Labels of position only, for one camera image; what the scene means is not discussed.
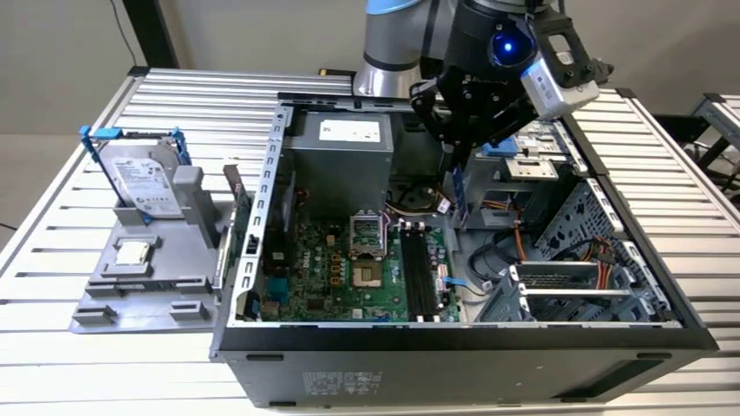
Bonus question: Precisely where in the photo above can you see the black RAM slot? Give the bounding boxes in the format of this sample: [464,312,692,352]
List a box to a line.
[416,223,440,322]
[401,223,423,322]

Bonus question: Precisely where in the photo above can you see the black round cooler fan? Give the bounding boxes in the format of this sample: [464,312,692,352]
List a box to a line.
[385,179,444,218]

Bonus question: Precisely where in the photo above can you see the black upright post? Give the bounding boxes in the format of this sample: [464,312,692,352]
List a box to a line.
[121,0,179,70]

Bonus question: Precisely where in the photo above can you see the blue plastic drive latch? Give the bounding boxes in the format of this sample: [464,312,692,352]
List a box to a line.
[477,137,517,158]

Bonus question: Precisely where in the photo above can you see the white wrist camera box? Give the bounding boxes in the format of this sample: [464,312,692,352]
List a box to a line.
[519,16,613,119]

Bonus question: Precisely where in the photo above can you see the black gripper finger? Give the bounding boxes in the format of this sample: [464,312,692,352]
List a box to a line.
[409,79,467,172]
[465,97,539,151]

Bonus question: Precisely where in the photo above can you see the black open PC case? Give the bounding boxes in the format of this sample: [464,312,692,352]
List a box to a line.
[208,90,719,408]

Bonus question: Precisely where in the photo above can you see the green graphics card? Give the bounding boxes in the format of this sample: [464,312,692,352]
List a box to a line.
[221,162,257,283]

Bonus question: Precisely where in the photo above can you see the orange wire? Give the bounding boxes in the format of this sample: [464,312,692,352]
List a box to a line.
[484,197,528,263]

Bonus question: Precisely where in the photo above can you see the silver disk bay cage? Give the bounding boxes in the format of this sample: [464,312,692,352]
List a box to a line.
[479,259,675,324]

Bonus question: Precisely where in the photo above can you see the blue expansion slot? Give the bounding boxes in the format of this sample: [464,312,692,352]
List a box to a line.
[265,276,291,302]

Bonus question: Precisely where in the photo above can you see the CPU socket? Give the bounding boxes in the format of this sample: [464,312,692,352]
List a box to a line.
[351,257,388,290]

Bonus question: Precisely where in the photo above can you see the metal socket cover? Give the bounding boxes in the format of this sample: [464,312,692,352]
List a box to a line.
[349,210,388,259]

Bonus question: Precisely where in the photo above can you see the multicoloured power wires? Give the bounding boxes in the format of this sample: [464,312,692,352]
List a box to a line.
[580,237,615,292]

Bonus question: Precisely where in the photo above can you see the grey power supply unit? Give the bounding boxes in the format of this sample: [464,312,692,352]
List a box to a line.
[283,110,397,218]

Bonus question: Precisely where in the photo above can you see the grey parts rack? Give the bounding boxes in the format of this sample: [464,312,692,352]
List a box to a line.
[67,166,256,335]

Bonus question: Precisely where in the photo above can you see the silver CPU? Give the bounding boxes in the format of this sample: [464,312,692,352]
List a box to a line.
[115,243,147,266]

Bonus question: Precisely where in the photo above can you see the black cable loop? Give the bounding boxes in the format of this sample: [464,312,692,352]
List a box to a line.
[465,243,519,289]

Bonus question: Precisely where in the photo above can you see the blue flat wire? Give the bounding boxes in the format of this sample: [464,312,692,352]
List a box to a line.
[440,276,492,290]

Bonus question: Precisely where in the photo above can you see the green motherboard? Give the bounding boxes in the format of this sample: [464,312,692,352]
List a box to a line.
[257,216,464,324]

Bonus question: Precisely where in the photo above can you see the metal side table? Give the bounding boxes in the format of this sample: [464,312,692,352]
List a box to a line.
[687,91,740,192]

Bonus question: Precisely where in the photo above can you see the silver optical drive cage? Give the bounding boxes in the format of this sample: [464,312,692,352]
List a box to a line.
[449,116,571,226]

